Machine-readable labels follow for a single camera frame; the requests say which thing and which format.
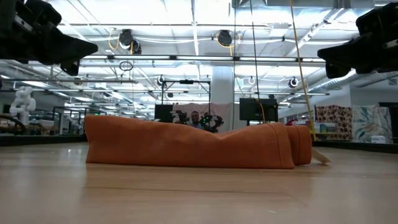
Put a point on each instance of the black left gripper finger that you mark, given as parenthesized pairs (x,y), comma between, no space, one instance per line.
(68,49)
(71,68)

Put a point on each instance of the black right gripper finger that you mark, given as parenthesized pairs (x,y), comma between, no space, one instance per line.
(337,71)
(345,53)

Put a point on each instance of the orange towel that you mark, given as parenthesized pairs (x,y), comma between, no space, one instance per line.
(186,146)

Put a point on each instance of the black background robot arm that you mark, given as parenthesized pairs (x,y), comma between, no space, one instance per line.
(211,121)
(180,117)

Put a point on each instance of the floral patterned cloth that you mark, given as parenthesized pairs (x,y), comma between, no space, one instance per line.
(334,116)

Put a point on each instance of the white humanoid robot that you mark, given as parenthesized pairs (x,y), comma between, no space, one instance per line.
(23,102)

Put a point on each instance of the leaf patterned cloth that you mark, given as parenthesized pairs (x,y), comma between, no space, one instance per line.
(371,121)

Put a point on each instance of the white bucket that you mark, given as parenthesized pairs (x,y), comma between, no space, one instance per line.
(377,139)

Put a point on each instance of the black background monitor large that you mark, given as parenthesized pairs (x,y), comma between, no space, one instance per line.
(252,109)

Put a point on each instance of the black background monitor small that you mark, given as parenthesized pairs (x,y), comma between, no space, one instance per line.
(163,112)

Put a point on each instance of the person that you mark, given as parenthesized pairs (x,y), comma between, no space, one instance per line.
(195,119)

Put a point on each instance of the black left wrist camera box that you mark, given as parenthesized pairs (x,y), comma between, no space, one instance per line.
(43,12)

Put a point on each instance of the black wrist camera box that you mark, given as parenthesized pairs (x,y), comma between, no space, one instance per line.
(43,12)
(379,18)

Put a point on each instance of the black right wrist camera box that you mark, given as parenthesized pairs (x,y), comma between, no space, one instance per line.
(379,18)

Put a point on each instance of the black overhead camera stand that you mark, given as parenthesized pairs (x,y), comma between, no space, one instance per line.
(186,81)

